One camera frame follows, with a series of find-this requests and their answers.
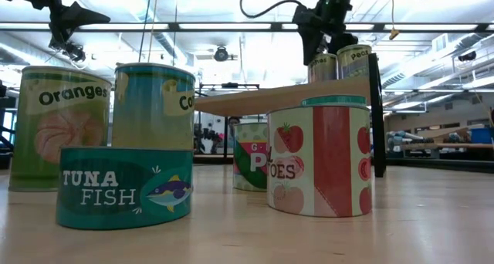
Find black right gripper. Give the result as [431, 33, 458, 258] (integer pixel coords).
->
[299, 0, 359, 66]

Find blue-grey peaches can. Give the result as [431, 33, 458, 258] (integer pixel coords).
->
[307, 52, 339, 84]

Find tall green peas can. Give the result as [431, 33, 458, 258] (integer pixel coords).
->
[336, 43, 373, 80]

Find teal-rimmed white can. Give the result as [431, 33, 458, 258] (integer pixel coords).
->
[299, 94, 367, 107]

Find blue carrots can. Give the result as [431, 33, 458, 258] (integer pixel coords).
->
[111, 62, 197, 151]

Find green oranges can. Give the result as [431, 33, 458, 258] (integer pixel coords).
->
[8, 65, 113, 193]

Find short pink-label peas can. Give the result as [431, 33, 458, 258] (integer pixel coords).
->
[232, 121, 269, 192]

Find teal tuna fish can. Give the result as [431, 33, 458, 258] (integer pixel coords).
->
[56, 146, 195, 231]

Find black ceiling spotlight cluster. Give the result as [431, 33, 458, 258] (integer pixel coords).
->
[61, 42, 86, 63]

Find round black ceiling spotlight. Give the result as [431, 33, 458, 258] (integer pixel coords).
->
[213, 46, 230, 63]

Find white air vent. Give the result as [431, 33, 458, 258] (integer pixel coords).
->
[431, 33, 449, 54]

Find white red tomatoes can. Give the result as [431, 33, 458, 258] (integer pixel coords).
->
[266, 104, 374, 218]

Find blue-grey background machine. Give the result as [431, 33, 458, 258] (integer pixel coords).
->
[387, 130, 418, 154]

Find person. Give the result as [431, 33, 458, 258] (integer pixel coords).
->
[226, 116, 242, 151]

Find black ceiling speaker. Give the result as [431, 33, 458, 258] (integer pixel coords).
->
[457, 50, 478, 63]

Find black background robot arms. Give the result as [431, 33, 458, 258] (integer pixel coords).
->
[195, 123, 225, 155]

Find wooden background workbench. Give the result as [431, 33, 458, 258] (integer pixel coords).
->
[401, 141, 494, 151]

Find blue storage bin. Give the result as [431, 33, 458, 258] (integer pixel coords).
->
[469, 127, 494, 145]

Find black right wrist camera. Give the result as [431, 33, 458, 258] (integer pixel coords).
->
[292, 4, 324, 29]

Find black aluminium rig frame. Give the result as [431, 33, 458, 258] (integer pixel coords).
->
[0, 22, 494, 35]

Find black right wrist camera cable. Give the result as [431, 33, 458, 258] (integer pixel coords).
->
[239, 0, 308, 19]

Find thin black hanging cable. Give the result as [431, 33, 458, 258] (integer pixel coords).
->
[137, 0, 154, 63]

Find yellow hanging cord plug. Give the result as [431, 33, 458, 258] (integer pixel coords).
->
[388, 0, 401, 42]

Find thin yellow hanging cable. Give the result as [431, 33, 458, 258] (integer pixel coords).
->
[147, 0, 160, 63]

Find black shelf leg frame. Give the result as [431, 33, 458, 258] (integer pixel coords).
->
[367, 52, 387, 178]
[192, 86, 229, 167]

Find black background rig frame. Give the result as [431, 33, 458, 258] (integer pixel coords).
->
[198, 82, 261, 92]

